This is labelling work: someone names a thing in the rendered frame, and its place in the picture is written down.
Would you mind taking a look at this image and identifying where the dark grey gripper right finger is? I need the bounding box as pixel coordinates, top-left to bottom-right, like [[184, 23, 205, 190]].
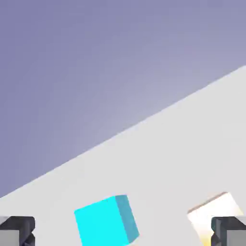
[[210, 215, 246, 246]]

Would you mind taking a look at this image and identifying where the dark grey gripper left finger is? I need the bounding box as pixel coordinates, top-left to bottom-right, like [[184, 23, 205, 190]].
[[0, 216, 36, 246]]

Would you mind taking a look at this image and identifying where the small yellow cube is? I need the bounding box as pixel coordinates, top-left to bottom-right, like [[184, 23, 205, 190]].
[[186, 191, 244, 246]]

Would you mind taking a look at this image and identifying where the small cyan cube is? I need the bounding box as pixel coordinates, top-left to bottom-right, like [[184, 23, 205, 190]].
[[74, 194, 140, 246]]

